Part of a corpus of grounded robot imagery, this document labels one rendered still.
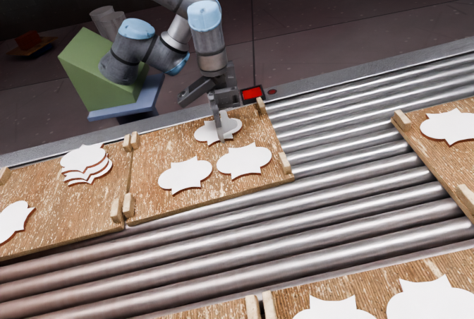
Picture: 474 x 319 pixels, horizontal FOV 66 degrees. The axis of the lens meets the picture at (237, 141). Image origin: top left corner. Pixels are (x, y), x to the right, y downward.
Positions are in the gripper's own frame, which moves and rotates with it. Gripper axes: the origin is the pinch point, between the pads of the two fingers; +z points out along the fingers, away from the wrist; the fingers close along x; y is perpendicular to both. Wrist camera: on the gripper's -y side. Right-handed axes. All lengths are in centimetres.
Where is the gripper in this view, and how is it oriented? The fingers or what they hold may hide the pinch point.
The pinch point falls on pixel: (218, 130)
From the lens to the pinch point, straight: 105.5
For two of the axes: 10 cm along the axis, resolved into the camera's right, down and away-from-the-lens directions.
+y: 9.8, -2.0, 0.5
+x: -1.6, -5.9, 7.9
